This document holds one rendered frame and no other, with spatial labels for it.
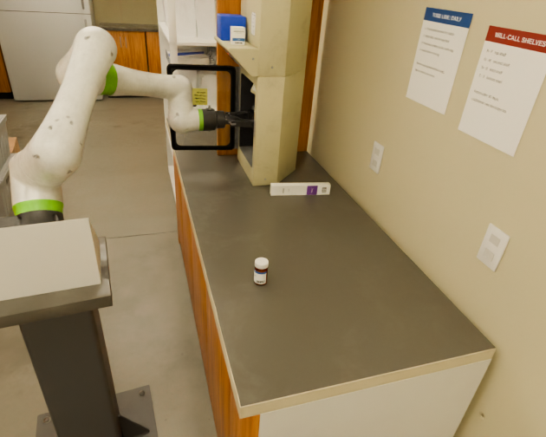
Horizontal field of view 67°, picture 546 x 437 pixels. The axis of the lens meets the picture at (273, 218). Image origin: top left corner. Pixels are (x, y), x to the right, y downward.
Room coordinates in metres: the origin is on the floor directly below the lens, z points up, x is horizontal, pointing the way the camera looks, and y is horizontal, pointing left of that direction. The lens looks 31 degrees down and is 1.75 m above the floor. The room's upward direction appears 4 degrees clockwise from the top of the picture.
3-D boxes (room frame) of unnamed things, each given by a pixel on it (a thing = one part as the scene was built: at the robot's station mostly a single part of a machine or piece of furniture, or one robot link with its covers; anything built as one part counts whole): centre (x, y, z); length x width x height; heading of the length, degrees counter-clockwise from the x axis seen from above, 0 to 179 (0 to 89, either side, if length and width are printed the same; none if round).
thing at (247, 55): (1.76, 0.21, 1.46); 0.32 x 0.12 x 0.10; 19
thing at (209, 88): (1.89, 0.37, 1.19); 0.30 x 0.01 x 0.40; 102
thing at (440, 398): (1.64, 0.03, 0.45); 2.05 x 0.67 x 0.90; 19
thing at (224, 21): (1.84, 0.23, 1.56); 0.10 x 0.10 x 0.09; 19
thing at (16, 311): (0.95, 0.65, 0.92); 0.32 x 0.32 x 0.04; 24
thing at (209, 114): (1.72, 0.31, 1.20); 0.09 x 0.06 x 0.12; 19
